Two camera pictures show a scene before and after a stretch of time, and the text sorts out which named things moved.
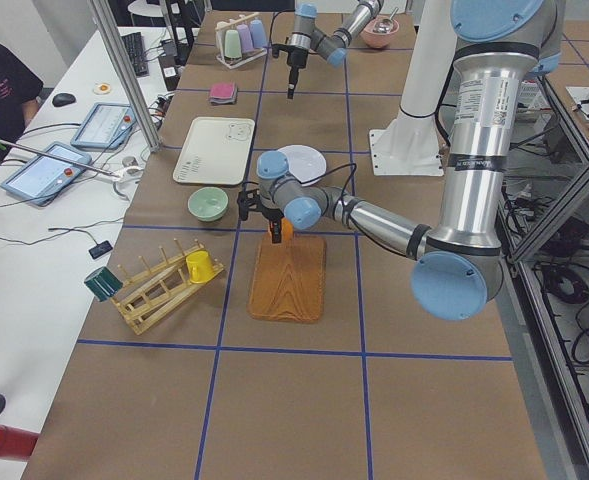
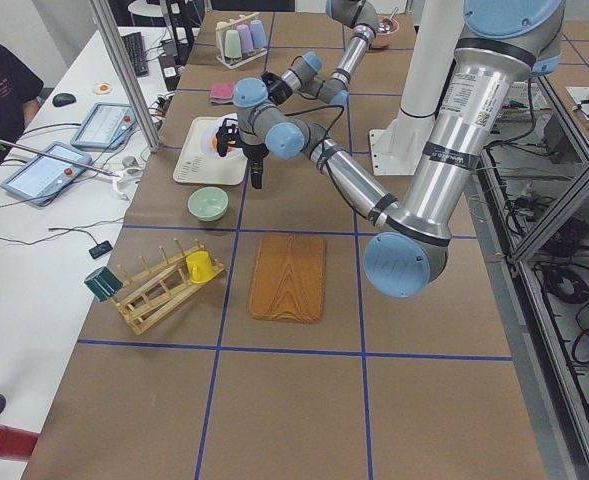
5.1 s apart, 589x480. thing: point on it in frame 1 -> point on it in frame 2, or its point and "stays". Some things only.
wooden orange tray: (287, 280) stays
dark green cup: (102, 283) stays
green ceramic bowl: (208, 203) stays
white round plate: (304, 162) -> (208, 133)
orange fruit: (287, 231) -> (215, 143)
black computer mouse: (63, 99) stays
